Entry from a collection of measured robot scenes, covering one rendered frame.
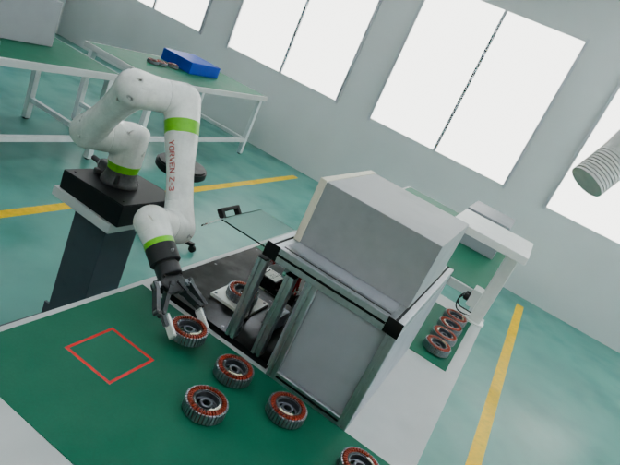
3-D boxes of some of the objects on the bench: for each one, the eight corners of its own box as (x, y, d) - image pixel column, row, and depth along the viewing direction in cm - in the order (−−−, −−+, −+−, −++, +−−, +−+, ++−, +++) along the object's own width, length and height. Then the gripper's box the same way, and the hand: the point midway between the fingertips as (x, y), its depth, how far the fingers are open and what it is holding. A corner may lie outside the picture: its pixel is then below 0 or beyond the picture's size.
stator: (214, 358, 155) (219, 348, 154) (251, 369, 157) (256, 359, 156) (209, 383, 145) (214, 372, 143) (249, 395, 147) (254, 384, 146)
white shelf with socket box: (404, 304, 249) (452, 218, 233) (423, 284, 282) (467, 208, 266) (473, 346, 238) (529, 258, 223) (485, 321, 271) (533, 244, 256)
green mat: (-52, 350, 119) (-52, 349, 119) (142, 284, 174) (142, 284, 174) (289, 663, 91) (289, 662, 90) (393, 468, 145) (394, 467, 145)
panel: (266, 364, 159) (305, 280, 149) (348, 304, 218) (380, 241, 208) (268, 366, 159) (309, 282, 149) (350, 305, 217) (382, 243, 207)
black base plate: (150, 286, 175) (153, 280, 174) (254, 250, 232) (256, 246, 231) (265, 369, 161) (268, 363, 160) (344, 309, 218) (347, 304, 217)
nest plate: (209, 294, 181) (210, 292, 180) (234, 284, 194) (235, 281, 194) (244, 318, 176) (245, 315, 176) (268, 306, 190) (268, 304, 189)
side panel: (265, 374, 158) (308, 283, 148) (269, 370, 161) (313, 280, 150) (344, 431, 150) (396, 339, 139) (348, 426, 153) (399, 336, 142)
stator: (159, 327, 154) (163, 316, 153) (190, 321, 163) (194, 311, 161) (181, 351, 148) (185, 341, 147) (212, 344, 157) (216, 334, 156)
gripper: (190, 267, 172) (213, 332, 166) (125, 273, 153) (148, 346, 147) (204, 256, 168) (228, 323, 161) (138, 261, 149) (162, 337, 143)
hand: (187, 327), depth 155 cm, fingers closed on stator, 11 cm apart
